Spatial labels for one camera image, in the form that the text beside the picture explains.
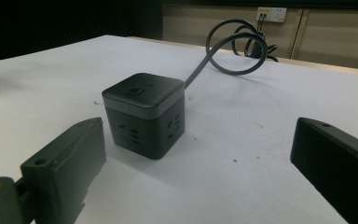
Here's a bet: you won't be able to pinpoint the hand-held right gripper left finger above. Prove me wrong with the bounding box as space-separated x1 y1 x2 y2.
20 117 107 224

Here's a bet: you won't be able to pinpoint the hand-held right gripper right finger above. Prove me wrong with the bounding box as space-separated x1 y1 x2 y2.
290 117 358 224

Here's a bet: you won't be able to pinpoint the black cube power strip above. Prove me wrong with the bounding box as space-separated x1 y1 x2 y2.
101 72 186 161

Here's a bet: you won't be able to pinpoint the black coiled cables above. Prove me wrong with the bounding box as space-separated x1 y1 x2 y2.
231 13 280 63

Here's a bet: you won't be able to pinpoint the grey power strip cable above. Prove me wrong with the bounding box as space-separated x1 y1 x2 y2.
184 19 269 91

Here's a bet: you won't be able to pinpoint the white wall socket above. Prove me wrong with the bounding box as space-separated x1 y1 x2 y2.
255 7 288 23

